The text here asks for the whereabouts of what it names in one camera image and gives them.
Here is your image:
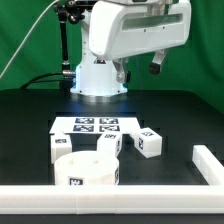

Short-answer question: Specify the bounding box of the white front fence rail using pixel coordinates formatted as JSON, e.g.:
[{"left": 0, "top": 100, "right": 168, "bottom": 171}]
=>
[{"left": 0, "top": 185, "right": 224, "bottom": 214}]

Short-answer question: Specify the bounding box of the white round stool seat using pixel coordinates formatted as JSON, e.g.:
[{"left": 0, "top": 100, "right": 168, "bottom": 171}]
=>
[{"left": 54, "top": 151, "right": 119, "bottom": 186}]

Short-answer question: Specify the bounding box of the white sheet with markers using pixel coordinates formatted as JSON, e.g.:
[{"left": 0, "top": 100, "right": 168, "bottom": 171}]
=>
[{"left": 50, "top": 117, "right": 140, "bottom": 134}]

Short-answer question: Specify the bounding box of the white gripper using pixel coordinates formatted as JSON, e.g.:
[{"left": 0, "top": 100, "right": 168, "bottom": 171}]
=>
[{"left": 89, "top": 0, "right": 191, "bottom": 84}]

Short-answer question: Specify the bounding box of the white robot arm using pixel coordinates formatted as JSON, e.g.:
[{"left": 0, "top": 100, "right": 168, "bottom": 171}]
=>
[{"left": 71, "top": 0, "right": 191, "bottom": 100}]

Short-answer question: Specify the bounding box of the white cable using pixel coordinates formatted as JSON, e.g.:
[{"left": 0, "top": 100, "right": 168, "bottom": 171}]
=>
[{"left": 0, "top": 0, "right": 60, "bottom": 80}]

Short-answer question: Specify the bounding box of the black cable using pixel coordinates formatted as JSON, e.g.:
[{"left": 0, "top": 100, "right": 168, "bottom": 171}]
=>
[{"left": 19, "top": 72, "right": 65, "bottom": 90}]

